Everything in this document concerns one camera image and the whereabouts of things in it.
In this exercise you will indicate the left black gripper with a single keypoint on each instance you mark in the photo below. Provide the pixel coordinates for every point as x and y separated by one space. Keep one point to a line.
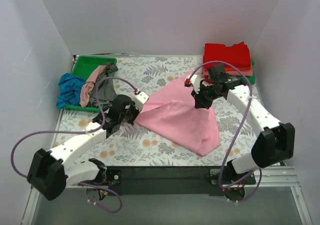
133 112

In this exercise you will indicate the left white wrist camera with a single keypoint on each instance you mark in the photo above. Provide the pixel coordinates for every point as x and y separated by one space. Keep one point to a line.
139 99

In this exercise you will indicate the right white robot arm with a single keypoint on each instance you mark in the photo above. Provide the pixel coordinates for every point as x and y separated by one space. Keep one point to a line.
274 139

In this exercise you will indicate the red folded t-shirt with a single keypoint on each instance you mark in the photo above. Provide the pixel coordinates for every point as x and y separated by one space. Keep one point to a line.
237 55

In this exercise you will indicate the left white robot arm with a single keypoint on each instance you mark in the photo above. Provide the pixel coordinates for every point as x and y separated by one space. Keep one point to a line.
50 171

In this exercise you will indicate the pink folded t-shirt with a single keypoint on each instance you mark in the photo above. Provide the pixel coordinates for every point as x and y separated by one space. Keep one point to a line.
247 73

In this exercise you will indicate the grey t-shirt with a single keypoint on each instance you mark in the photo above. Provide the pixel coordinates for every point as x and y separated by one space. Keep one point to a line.
106 91

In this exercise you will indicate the aluminium frame rail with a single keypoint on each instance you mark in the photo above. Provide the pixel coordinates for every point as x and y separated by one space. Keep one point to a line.
178 196

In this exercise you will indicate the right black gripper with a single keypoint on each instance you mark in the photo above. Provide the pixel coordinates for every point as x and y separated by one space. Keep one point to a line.
200 100

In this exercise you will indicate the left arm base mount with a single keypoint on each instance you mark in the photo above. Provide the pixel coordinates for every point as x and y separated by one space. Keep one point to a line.
110 177

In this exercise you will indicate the green folded t-shirt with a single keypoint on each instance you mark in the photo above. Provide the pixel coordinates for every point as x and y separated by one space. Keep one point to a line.
251 79

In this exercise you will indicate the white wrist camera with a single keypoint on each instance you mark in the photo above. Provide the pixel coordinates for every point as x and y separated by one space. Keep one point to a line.
139 99
193 81

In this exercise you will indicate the blue t-shirt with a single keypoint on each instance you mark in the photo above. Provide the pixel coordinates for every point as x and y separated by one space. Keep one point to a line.
70 87

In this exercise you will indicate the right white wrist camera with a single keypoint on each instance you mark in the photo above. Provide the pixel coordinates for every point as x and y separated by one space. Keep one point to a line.
193 81

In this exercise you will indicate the dusty pink t-shirt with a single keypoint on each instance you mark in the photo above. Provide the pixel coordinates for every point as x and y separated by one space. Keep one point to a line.
89 85

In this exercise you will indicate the green plastic bin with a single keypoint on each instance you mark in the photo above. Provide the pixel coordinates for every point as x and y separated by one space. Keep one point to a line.
83 67

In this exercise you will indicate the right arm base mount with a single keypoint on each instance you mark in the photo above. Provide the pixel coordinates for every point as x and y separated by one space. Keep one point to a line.
234 193

